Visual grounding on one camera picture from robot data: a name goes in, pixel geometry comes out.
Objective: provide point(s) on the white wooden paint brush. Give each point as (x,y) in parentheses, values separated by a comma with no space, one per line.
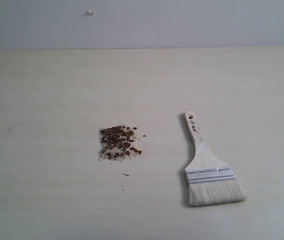
(210,180)

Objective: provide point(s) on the pile of brown pellets and grit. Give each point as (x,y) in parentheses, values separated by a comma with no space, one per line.
(119,143)

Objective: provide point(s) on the small white wall blob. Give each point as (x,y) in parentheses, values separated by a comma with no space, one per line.
(90,12)

